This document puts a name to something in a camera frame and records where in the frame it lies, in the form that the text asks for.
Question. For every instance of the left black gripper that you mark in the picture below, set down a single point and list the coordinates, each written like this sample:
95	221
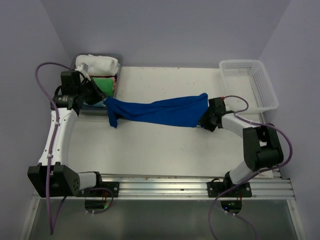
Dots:
98	96

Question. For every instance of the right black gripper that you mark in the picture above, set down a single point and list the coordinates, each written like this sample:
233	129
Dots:
204	122

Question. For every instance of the white towel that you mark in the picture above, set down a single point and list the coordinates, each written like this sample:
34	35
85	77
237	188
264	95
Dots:
98	65

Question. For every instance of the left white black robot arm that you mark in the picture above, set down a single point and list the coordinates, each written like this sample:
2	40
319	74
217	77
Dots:
52	177

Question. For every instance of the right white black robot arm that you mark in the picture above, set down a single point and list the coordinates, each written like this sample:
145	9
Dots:
261	145

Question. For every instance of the blue cloud pattern towel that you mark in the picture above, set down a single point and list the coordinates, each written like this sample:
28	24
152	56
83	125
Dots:
99	104

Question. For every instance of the green rolled towel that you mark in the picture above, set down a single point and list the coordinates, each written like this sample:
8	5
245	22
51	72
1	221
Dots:
105	85

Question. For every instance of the pink rolled towel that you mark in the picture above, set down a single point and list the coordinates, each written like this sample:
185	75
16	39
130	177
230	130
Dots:
114	84

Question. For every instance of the grey plastic tray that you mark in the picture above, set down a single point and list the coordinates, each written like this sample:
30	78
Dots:
89	110

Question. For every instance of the white plastic basket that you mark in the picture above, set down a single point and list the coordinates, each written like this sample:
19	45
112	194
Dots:
249	80

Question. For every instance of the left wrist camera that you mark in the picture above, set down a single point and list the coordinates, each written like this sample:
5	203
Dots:
82	68

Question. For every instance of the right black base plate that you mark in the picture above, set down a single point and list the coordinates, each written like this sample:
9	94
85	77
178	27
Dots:
214	188

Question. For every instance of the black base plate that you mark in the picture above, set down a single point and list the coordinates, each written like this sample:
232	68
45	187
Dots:
214	188
104	189

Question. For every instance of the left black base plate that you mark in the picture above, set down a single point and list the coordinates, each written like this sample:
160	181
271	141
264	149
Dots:
104	189

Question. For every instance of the aluminium mounting rail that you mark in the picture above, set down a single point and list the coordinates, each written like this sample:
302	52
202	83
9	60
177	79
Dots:
137	187

